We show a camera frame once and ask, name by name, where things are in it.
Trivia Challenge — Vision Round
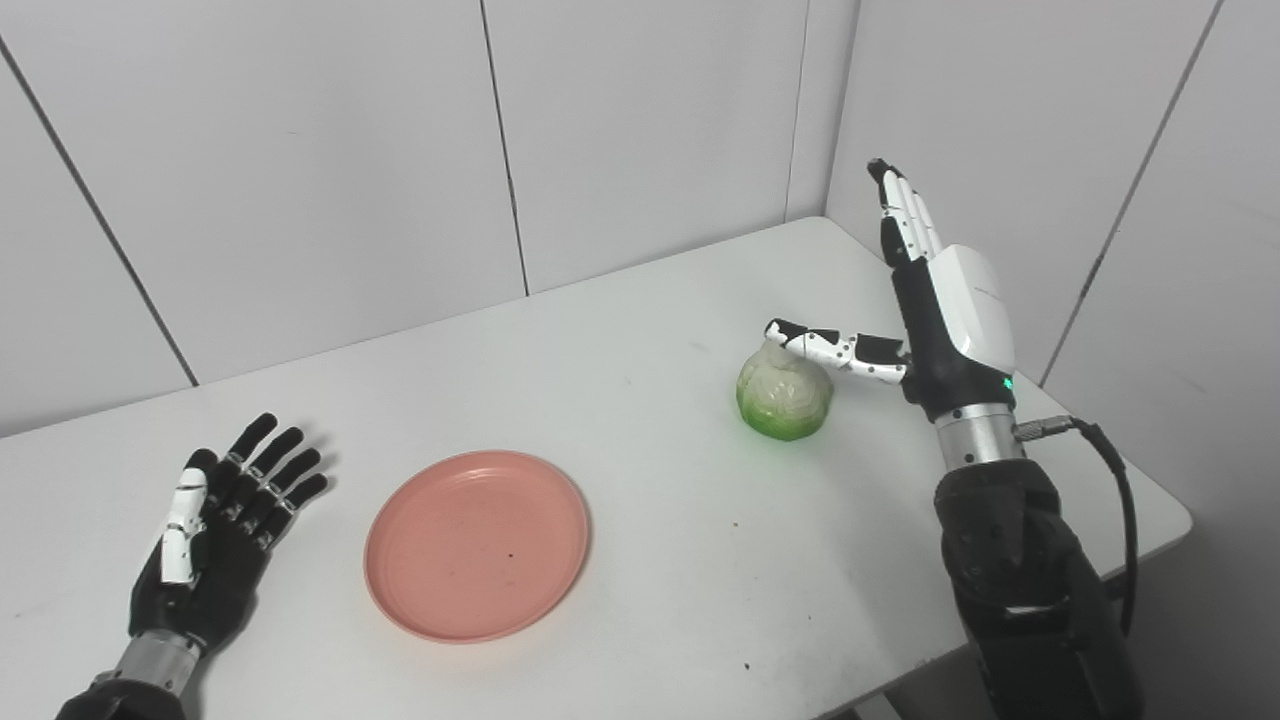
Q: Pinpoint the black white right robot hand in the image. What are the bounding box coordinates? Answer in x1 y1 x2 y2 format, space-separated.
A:
765 158 1018 423

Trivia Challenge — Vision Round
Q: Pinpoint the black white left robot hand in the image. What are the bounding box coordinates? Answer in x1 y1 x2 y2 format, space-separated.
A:
128 413 330 656

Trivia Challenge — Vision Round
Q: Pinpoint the green white toy cabbage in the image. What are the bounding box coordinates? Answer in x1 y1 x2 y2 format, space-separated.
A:
736 340 834 442

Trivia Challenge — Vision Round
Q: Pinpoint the pink plastic plate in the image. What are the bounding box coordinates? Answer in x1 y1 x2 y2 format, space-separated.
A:
363 450 591 644

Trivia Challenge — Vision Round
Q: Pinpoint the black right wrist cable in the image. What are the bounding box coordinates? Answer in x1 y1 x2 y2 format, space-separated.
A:
1012 415 1141 637

